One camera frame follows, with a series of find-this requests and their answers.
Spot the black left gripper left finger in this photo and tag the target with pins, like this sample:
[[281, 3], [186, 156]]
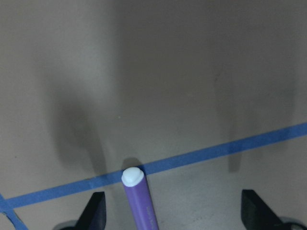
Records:
[[93, 216]]

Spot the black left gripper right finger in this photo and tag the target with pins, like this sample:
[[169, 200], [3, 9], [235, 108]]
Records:
[[256, 214]]

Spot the purple highlighter pen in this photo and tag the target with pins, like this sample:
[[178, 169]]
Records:
[[138, 194]]

